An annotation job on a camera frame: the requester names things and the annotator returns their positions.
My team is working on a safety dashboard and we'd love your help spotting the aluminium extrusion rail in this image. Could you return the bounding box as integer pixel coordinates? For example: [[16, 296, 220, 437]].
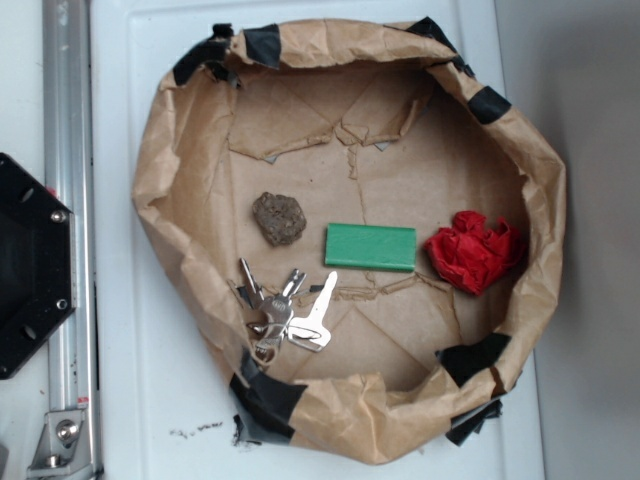
[[42, 1, 103, 479]]

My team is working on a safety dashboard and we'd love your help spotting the white tray board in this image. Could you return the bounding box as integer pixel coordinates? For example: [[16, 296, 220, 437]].
[[90, 1, 545, 479]]

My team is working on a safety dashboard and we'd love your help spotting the brown rough rock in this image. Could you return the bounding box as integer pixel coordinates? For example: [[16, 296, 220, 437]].
[[252, 192, 307, 246]]

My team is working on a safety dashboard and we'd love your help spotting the silver key left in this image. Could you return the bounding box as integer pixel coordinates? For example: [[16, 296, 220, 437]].
[[239, 258, 265, 309]]

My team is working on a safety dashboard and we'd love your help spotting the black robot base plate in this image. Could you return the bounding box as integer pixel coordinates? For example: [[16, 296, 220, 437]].
[[1, 154, 75, 380]]

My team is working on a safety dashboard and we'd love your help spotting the silver key middle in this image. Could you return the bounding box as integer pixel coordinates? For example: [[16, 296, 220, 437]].
[[247, 269, 306, 362]]

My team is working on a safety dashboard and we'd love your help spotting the silver key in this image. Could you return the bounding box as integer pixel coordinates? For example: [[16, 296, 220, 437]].
[[287, 271, 338, 353], [239, 258, 265, 309], [247, 269, 306, 362]]

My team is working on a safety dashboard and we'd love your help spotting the brown paper bag tray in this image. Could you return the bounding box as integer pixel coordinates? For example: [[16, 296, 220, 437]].
[[132, 19, 566, 465]]

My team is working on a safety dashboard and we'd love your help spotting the crumpled red paper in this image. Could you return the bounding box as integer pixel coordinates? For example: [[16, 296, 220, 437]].
[[423, 210, 527, 296]]

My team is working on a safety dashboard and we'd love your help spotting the green rectangular block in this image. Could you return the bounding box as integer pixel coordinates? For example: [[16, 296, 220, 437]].
[[325, 223, 417, 272]]

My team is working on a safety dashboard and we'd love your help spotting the silver key right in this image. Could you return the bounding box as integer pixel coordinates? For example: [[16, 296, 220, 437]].
[[287, 271, 338, 353]]

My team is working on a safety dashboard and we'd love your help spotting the metal corner bracket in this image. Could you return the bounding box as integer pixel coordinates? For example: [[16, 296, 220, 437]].
[[27, 409, 91, 479]]

